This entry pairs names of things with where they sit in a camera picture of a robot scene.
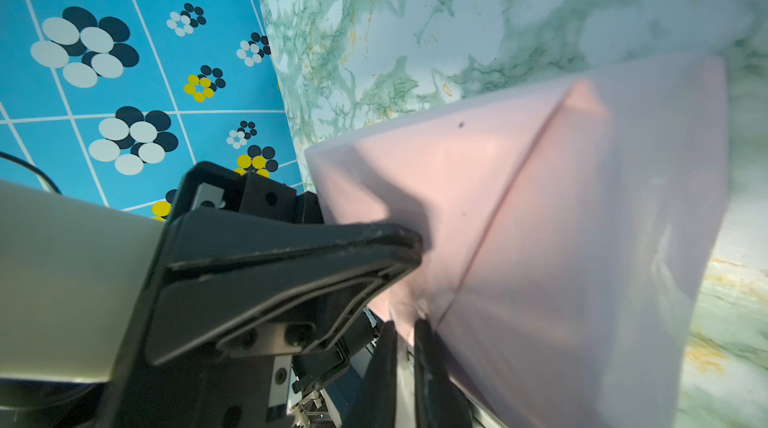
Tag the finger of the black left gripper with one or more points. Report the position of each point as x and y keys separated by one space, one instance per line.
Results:
x=239 y=286

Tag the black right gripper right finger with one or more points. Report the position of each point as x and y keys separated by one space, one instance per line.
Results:
x=439 y=403

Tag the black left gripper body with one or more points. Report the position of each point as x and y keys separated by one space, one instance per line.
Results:
x=200 y=389

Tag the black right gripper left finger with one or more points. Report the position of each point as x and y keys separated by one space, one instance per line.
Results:
x=375 y=405

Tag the purple wrapping paper sheet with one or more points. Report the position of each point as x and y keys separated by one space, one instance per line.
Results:
x=567 y=226

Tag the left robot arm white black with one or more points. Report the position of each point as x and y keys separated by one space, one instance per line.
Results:
x=71 y=274

